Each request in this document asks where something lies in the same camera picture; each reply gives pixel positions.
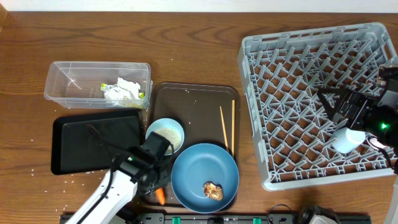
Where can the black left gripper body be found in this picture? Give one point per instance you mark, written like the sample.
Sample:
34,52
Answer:
164,178

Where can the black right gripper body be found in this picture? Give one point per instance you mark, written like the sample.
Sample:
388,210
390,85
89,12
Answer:
359,120

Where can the orange carrot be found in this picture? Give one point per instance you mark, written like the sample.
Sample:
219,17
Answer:
160,195

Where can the light blue plastic cup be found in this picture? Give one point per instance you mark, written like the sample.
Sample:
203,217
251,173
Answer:
347,140

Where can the dark blue plate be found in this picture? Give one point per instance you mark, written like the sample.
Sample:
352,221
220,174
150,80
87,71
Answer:
198,165

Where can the light blue rice bowl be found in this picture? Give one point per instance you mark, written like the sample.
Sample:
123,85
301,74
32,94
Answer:
171,130

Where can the yellow green snack wrapper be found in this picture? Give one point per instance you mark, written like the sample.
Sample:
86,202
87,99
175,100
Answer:
103,86

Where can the white napkin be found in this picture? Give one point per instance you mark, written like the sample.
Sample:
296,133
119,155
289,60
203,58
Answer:
122,90

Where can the pink plastic cup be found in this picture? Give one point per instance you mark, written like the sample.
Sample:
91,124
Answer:
374,143

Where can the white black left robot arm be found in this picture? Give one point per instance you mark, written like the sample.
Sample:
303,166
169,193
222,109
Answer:
120,185

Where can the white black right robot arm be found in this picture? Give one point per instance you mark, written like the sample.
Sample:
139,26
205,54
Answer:
381,122

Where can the grey plastic dishwasher rack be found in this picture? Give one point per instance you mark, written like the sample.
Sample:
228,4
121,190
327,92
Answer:
292,134

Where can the brown food scrap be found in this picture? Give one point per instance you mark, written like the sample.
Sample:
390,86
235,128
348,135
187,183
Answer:
213,191

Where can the brown checkered serving tray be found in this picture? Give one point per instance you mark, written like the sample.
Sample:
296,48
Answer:
197,109

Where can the black flat tray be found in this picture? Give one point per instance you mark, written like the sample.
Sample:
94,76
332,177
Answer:
87,142

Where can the left wooden chopstick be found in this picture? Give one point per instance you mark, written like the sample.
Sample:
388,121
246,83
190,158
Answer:
224,129

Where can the clear plastic bin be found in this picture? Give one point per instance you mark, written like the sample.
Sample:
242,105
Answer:
99,85

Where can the black rail with green knobs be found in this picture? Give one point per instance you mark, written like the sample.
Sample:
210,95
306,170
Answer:
314,214

